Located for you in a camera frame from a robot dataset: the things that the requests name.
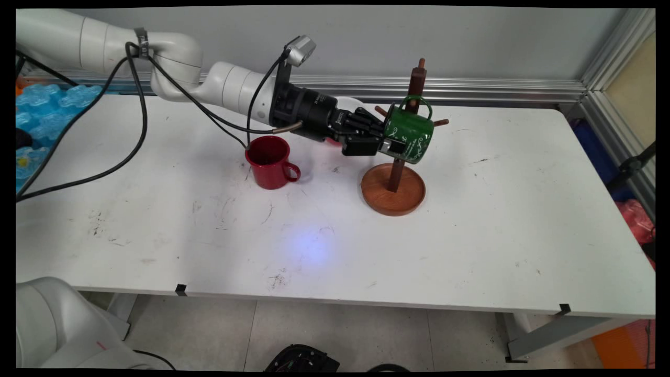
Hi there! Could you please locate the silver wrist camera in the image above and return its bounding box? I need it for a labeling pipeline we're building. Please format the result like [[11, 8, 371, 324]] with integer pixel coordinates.
[[285, 35, 318, 68]]

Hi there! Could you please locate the green mug with white print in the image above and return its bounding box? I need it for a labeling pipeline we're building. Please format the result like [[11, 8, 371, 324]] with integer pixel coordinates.
[[383, 95, 436, 165]]

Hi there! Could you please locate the blue plastic item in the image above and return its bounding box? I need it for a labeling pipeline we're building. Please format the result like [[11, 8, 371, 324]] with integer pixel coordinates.
[[572, 119, 632, 203]]

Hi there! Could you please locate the thick black cable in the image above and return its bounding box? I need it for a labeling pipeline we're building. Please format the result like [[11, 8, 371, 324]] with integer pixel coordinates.
[[16, 42, 150, 203]]

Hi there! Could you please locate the black device on floor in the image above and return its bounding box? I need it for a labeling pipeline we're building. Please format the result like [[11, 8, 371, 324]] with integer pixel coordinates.
[[264, 344, 341, 372]]

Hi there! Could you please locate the white rounded plastic housing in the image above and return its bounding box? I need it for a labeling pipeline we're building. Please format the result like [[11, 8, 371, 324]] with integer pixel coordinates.
[[16, 276, 158, 370]]

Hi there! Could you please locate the thin black background cable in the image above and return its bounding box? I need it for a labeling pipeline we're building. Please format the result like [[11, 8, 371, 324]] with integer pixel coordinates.
[[16, 51, 79, 87]]

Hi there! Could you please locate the red bowl white inside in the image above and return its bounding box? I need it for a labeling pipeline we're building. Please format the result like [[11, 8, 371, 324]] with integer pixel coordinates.
[[325, 96, 366, 146]]

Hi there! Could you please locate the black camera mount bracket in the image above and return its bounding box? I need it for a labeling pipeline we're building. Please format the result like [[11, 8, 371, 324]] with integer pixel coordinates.
[[271, 51, 295, 127]]

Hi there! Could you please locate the beige panel board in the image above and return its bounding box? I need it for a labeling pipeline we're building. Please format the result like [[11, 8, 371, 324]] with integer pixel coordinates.
[[605, 31, 656, 150]]

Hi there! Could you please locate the thin black camera cable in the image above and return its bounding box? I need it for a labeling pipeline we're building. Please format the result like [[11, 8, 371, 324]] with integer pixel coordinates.
[[244, 48, 292, 150]]

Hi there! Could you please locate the wooden mug tree stand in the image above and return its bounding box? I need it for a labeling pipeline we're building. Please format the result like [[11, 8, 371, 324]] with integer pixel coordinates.
[[361, 59, 450, 217]]

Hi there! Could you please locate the black cable with metal plug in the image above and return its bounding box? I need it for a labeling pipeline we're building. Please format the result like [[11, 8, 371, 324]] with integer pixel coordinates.
[[148, 52, 304, 135]]

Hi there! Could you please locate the aluminium profile frame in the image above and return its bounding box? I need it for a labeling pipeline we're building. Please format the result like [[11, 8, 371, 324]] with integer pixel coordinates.
[[18, 8, 656, 223]]

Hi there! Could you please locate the grey cable strap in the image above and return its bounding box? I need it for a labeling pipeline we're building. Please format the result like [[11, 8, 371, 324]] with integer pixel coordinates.
[[134, 27, 151, 59]]

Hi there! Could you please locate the grey table leg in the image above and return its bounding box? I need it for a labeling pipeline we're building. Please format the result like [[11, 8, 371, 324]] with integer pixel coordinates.
[[79, 292, 138, 342], [502, 311, 637, 363]]

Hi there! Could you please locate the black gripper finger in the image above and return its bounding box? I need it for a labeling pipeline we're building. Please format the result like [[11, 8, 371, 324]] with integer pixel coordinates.
[[355, 106, 391, 138], [341, 136, 407, 157]]

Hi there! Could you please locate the red enamel mug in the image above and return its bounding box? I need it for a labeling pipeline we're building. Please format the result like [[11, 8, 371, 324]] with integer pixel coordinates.
[[244, 135, 302, 191]]

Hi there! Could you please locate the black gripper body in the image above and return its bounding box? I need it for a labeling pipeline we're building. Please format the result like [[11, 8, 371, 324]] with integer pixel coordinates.
[[274, 85, 368, 142]]

